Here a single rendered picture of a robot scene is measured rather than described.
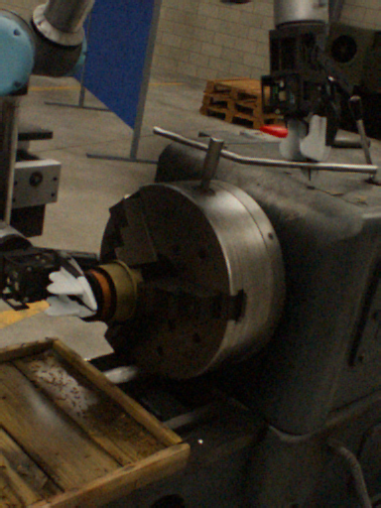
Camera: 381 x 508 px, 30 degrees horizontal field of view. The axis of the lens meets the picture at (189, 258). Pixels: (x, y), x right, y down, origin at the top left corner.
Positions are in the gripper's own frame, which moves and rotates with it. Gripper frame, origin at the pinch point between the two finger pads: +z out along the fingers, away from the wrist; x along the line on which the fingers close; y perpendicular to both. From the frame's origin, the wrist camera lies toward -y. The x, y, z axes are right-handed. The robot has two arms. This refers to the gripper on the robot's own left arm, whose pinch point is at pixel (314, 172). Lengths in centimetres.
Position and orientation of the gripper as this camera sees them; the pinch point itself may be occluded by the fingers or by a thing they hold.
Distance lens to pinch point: 107.4
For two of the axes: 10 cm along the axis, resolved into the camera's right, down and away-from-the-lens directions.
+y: -7.2, 1.3, -6.9
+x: 7.0, 0.6, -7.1
